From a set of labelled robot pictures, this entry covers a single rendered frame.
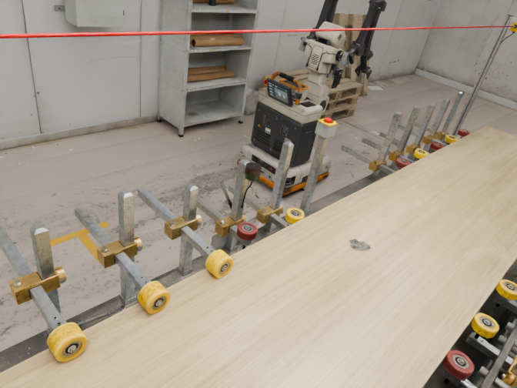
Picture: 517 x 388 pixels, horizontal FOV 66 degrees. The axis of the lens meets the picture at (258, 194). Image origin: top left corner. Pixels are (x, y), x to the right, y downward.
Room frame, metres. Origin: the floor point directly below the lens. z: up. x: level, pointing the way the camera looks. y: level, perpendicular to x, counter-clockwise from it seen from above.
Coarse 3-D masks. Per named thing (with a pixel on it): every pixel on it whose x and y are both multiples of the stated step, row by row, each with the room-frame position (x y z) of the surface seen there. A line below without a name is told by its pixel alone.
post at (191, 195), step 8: (192, 184) 1.17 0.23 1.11; (192, 192) 1.15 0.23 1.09; (184, 200) 1.16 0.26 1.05; (192, 200) 1.15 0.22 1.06; (184, 208) 1.16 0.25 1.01; (192, 208) 1.15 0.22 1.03; (184, 216) 1.16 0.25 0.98; (192, 216) 1.16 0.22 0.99; (184, 240) 1.15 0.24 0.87; (184, 248) 1.15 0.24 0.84; (192, 248) 1.17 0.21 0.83; (184, 256) 1.15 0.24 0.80; (184, 264) 1.14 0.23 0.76
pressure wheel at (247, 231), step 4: (240, 224) 1.27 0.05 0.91; (244, 224) 1.28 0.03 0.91; (248, 224) 1.28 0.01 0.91; (252, 224) 1.29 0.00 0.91; (240, 228) 1.25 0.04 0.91; (244, 228) 1.26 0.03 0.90; (248, 228) 1.25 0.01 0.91; (252, 228) 1.27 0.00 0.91; (256, 228) 1.27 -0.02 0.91; (240, 232) 1.23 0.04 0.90; (244, 232) 1.22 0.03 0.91; (248, 232) 1.23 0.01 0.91; (252, 232) 1.23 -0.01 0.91; (256, 232) 1.25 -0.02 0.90; (240, 236) 1.23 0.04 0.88; (244, 236) 1.22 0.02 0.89; (248, 236) 1.22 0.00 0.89; (252, 236) 1.23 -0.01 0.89; (248, 240) 1.22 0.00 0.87; (244, 248) 1.25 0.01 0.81
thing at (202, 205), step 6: (198, 198) 1.46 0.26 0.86; (198, 204) 1.43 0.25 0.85; (204, 204) 1.43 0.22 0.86; (204, 210) 1.41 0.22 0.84; (210, 210) 1.39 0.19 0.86; (216, 210) 1.40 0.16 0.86; (210, 216) 1.38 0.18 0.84; (216, 216) 1.36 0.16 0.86; (222, 216) 1.36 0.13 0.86; (234, 228) 1.30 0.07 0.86; (234, 234) 1.28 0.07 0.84; (240, 240) 1.25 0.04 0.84; (246, 240) 1.24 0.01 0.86
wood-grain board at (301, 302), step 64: (384, 192) 1.77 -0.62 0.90; (448, 192) 1.91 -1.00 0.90; (512, 192) 2.07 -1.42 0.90; (256, 256) 1.11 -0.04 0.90; (320, 256) 1.18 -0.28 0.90; (384, 256) 1.25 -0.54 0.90; (448, 256) 1.34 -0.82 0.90; (512, 256) 1.43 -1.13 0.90; (128, 320) 0.73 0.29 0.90; (192, 320) 0.78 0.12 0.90; (256, 320) 0.82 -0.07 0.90; (320, 320) 0.87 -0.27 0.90; (384, 320) 0.92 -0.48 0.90; (448, 320) 0.98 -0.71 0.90; (0, 384) 0.49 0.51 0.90; (64, 384) 0.52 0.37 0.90; (128, 384) 0.55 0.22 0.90; (192, 384) 0.58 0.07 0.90; (256, 384) 0.62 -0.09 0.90; (320, 384) 0.65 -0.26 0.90; (384, 384) 0.69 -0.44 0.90
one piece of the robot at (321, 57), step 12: (312, 48) 3.47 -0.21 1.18; (324, 48) 3.41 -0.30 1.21; (336, 48) 3.41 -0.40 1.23; (312, 60) 3.44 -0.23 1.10; (324, 60) 3.37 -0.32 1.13; (336, 60) 3.43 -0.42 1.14; (312, 72) 3.49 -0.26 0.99; (324, 72) 3.43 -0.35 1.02; (312, 84) 3.48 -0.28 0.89; (312, 96) 3.45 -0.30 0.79; (324, 96) 3.45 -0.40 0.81; (324, 108) 3.48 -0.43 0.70
